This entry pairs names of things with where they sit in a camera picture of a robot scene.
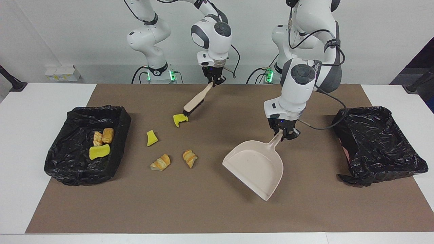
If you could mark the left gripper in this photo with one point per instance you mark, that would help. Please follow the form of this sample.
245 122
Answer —
283 124

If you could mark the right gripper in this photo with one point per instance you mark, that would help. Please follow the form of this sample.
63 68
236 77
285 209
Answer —
212 72

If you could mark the beige hand brush black bristles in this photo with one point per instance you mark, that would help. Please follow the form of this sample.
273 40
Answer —
196 100

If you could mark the beige plastic dustpan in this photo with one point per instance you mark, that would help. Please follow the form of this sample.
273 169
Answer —
254 166

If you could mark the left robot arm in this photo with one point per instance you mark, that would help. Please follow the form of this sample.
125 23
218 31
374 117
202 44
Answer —
315 17

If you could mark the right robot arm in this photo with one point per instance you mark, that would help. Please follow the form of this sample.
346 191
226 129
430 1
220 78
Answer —
149 34

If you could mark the black bag lined bin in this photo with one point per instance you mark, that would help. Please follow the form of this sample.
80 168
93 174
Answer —
376 145
71 162

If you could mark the yellow sponge piece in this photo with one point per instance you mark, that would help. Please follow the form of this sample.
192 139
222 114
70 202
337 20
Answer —
178 119
152 138
99 152

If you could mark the toy croissant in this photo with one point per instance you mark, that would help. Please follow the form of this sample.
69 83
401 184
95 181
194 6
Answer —
190 158
108 135
161 163
97 139

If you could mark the black stand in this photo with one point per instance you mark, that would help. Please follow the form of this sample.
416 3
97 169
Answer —
12 81
415 86

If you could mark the white wall socket box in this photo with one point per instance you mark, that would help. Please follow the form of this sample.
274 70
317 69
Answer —
62 73

